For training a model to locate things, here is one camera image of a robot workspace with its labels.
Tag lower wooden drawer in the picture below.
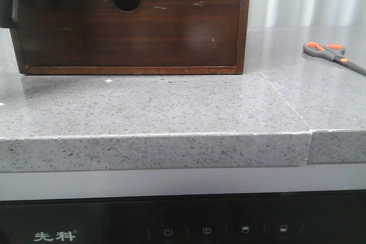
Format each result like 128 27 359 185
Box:
17 0 240 66

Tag grey orange scissors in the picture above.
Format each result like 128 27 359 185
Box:
303 42 365 76

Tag dark wooden drawer cabinet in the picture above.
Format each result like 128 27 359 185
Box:
8 0 249 75

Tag black appliance control panel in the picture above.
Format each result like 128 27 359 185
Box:
1 190 365 243

